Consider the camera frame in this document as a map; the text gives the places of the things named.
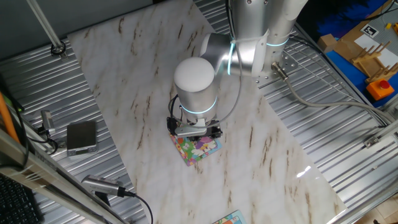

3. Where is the orange rod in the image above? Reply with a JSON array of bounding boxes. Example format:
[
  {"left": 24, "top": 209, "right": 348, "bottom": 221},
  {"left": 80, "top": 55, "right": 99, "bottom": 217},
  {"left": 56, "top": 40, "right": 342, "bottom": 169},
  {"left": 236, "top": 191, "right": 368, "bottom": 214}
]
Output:
[{"left": 0, "top": 91, "right": 20, "bottom": 144}]

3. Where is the small cardboard box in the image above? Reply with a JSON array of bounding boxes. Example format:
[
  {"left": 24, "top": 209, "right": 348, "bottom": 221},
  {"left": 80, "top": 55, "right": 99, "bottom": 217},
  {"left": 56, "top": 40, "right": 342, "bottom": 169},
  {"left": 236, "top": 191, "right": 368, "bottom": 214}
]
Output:
[{"left": 317, "top": 33, "right": 338, "bottom": 54}]

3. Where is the marble pattern board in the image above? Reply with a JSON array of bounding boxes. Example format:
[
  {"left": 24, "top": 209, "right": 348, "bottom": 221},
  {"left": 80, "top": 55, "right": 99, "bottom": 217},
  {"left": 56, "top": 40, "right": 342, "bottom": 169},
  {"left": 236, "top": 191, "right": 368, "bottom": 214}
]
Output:
[{"left": 67, "top": 0, "right": 348, "bottom": 224}]

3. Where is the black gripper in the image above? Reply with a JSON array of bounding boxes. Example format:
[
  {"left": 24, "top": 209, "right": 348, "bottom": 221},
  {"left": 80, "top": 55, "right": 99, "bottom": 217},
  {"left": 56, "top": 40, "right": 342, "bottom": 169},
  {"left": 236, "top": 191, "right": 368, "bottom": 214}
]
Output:
[{"left": 185, "top": 124, "right": 224, "bottom": 142}]

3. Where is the thin black cable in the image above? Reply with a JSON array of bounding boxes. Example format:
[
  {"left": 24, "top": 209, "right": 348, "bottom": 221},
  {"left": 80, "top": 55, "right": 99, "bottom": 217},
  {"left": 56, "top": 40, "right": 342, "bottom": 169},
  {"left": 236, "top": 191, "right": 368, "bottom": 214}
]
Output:
[{"left": 29, "top": 124, "right": 59, "bottom": 156}]

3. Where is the grey cable with metal plug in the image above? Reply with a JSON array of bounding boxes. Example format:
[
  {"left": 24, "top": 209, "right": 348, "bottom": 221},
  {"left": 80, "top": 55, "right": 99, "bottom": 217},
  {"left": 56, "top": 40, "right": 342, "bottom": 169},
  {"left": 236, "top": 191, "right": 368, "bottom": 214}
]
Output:
[{"left": 270, "top": 61, "right": 397, "bottom": 127}]

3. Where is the grey studded baseplate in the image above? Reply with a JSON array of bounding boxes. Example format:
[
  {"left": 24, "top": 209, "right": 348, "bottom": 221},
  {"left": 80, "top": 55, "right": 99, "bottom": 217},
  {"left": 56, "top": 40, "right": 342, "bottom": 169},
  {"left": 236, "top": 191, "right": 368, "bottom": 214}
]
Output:
[{"left": 371, "top": 4, "right": 398, "bottom": 44}]

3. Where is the metal corner bracket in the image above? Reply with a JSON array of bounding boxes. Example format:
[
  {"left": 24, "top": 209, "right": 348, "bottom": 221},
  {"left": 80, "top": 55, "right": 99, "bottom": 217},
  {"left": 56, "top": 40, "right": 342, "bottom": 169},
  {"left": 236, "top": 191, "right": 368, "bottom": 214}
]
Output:
[{"left": 363, "top": 135, "right": 382, "bottom": 149}]

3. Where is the slanted metal pole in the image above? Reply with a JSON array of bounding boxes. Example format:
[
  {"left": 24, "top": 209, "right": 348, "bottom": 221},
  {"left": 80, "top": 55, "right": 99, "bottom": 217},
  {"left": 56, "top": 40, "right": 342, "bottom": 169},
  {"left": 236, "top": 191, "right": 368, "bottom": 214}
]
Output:
[{"left": 26, "top": 0, "right": 65, "bottom": 50}]

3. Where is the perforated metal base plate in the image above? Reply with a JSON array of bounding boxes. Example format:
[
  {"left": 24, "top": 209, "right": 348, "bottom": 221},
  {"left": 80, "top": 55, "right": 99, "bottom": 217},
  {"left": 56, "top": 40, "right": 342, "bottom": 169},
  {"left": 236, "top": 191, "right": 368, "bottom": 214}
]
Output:
[{"left": 253, "top": 46, "right": 299, "bottom": 90}]

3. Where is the thick black cable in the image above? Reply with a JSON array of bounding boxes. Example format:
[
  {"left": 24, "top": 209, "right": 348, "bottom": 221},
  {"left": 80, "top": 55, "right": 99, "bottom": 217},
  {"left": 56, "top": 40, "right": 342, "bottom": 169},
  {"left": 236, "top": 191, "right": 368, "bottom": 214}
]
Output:
[{"left": 0, "top": 74, "right": 30, "bottom": 170}]

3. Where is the dark blue fuzzy cloth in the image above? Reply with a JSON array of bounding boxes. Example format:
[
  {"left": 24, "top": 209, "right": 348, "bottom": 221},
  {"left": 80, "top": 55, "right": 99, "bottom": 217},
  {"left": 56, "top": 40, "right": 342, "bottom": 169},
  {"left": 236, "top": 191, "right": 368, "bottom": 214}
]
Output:
[{"left": 317, "top": 0, "right": 388, "bottom": 38}]

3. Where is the black white fiducial tag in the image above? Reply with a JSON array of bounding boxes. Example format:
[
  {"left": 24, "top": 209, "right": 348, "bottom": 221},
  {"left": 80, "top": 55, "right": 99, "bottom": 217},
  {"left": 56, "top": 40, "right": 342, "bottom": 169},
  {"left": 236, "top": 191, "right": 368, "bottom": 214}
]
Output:
[{"left": 360, "top": 24, "right": 379, "bottom": 39}]

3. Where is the colourful butterfly puzzle board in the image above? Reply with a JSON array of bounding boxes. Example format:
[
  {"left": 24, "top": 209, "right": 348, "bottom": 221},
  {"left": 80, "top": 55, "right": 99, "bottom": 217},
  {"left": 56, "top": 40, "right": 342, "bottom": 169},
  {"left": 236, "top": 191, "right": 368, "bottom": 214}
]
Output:
[{"left": 170, "top": 133, "right": 223, "bottom": 167}]

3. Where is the wooden peg rack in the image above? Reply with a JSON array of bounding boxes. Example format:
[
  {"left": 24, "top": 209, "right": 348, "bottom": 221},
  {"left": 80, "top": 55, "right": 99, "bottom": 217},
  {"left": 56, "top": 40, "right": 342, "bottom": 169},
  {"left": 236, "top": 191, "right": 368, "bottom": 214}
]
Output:
[{"left": 351, "top": 40, "right": 398, "bottom": 84}]

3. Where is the aluminium frame beam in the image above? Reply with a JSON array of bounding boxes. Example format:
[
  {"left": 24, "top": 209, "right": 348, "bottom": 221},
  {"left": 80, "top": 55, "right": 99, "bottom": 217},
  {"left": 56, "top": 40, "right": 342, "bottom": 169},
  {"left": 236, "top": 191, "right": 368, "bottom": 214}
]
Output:
[{"left": 0, "top": 129, "right": 128, "bottom": 224}]

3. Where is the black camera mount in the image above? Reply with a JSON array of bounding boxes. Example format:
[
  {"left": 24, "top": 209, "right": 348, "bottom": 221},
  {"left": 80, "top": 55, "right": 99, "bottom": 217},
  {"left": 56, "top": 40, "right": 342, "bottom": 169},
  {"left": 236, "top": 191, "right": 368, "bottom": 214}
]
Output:
[{"left": 94, "top": 190, "right": 112, "bottom": 207}]

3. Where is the black camera cable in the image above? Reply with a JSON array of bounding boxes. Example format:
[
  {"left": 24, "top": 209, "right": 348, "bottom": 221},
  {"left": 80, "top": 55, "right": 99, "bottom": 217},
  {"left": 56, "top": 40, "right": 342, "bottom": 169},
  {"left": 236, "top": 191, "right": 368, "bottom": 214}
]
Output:
[{"left": 124, "top": 190, "right": 154, "bottom": 224}]

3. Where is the blue mat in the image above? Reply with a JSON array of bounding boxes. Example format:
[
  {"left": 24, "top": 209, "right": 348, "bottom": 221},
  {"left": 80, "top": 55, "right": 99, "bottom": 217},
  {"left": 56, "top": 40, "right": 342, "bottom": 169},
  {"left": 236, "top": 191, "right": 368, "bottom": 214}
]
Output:
[{"left": 325, "top": 49, "right": 398, "bottom": 108}]

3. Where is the black ring pole base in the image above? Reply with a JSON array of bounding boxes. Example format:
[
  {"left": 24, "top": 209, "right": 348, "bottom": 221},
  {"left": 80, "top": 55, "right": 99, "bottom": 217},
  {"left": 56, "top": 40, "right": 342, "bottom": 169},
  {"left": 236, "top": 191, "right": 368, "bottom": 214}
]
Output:
[{"left": 50, "top": 40, "right": 67, "bottom": 60}]

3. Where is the white paper sheet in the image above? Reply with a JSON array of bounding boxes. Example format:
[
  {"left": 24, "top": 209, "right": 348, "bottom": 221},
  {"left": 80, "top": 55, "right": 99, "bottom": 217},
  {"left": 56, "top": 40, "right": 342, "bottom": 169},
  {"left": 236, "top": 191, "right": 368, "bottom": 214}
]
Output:
[{"left": 354, "top": 34, "right": 398, "bottom": 68}]

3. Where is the silver digital scale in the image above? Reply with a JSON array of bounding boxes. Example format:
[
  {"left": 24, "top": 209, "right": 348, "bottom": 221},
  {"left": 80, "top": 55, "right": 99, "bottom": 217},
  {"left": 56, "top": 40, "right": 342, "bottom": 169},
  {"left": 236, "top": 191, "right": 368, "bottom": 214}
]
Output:
[{"left": 66, "top": 120, "right": 99, "bottom": 158}]

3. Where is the puzzle board with orange picture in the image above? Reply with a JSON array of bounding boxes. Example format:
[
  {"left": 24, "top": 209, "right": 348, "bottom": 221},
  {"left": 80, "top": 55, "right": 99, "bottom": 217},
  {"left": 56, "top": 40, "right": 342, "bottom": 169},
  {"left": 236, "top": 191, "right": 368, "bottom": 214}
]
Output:
[{"left": 212, "top": 210, "right": 248, "bottom": 224}]

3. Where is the black keyboard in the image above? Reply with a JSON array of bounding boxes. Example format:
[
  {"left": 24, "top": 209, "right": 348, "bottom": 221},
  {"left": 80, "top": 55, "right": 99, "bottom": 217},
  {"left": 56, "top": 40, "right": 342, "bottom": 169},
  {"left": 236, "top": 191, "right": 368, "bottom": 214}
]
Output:
[{"left": 0, "top": 174, "right": 44, "bottom": 224}]

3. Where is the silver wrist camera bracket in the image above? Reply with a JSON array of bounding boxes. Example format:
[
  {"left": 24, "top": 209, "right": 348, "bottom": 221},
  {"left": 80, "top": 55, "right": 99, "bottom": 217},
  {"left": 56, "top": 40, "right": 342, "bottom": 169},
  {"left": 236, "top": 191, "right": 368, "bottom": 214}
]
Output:
[{"left": 167, "top": 117, "right": 208, "bottom": 138}]

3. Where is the orange emergency stop box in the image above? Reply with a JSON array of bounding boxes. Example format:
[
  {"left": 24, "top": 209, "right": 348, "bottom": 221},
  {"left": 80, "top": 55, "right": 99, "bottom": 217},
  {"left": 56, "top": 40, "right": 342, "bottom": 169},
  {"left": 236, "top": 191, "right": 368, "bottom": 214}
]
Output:
[{"left": 366, "top": 79, "right": 395, "bottom": 101}]

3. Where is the aluminium frame rail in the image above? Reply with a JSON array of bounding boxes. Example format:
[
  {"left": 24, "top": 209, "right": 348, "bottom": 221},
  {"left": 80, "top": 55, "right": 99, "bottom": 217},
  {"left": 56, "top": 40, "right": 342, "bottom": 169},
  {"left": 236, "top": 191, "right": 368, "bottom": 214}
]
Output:
[
  {"left": 294, "top": 23, "right": 398, "bottom": 125},
  {"left": 326, "top": 182, "right": 398, "bottom": 224},
  {"left": 362, "top": 118, "right": 398, "bottom": 147}
]

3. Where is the brown cardboard sheet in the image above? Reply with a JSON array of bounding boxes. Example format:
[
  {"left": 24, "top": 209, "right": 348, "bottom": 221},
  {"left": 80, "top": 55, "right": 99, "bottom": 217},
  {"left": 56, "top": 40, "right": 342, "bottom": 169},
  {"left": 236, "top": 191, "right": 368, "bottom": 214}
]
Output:
[{"left": 334, "top": 0, "right": 398, "bottom": 85}]

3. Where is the grey ribbed device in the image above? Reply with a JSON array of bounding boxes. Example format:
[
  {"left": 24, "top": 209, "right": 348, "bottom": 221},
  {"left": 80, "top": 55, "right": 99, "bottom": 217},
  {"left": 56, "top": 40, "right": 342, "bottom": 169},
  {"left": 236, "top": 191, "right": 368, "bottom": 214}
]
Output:
[{"left": 81, "top": 174, "right": 126, "bottom": 198}]

